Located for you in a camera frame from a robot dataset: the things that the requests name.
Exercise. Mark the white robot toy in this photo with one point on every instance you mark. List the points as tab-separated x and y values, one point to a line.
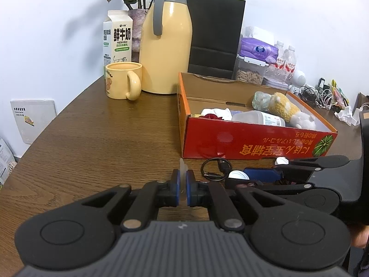
298	78

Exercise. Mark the red rose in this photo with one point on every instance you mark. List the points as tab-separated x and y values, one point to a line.
213	117

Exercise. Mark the iridescent plastic bag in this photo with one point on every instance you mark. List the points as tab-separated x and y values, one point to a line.
261	101

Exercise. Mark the orange cardboard box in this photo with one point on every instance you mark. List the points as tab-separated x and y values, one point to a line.
245	144

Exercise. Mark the yellow green snack packet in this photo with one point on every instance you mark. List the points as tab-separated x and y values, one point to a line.
338	92

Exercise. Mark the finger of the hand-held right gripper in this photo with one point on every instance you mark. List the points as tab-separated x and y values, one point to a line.
276	187
262	174

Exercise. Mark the yellow thermos jug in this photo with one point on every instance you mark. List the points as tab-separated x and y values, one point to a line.
167	49

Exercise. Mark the person's right hand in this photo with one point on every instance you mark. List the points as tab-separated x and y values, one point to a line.
360	236

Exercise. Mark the purple tissue pack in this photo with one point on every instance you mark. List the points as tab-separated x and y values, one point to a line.
256	49

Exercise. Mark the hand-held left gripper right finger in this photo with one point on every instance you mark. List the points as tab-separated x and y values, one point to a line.
190	187

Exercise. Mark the black adapter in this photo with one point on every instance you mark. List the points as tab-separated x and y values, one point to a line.
321	83

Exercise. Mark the mottled vase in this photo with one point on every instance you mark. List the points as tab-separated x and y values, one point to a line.
137	28

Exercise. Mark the white ribbed bottle cap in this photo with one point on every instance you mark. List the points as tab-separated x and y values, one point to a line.
238	175

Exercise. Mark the crumpled white tissue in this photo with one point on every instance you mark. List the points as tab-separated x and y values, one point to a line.
347	115

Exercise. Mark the white milk carton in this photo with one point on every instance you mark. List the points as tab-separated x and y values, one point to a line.
118	37

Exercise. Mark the clear plastic box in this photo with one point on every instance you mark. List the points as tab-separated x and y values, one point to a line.
256	118

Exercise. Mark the yellow mug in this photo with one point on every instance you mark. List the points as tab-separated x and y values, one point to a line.
119	80

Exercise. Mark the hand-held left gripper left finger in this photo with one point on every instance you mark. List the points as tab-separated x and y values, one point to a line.
175	187

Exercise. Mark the clear water bottle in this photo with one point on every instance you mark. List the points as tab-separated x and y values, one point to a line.
290	60
279	53

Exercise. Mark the white cloth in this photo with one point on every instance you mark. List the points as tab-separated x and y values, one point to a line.
216	112

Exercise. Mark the brown bag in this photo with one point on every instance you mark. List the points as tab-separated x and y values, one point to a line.
363	101

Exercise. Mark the black paper bag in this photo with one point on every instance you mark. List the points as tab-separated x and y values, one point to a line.
216	28

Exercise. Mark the clear snack container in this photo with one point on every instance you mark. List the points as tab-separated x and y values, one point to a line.
249	76

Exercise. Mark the yellow white plush toy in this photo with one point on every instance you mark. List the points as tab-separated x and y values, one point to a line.
285	108

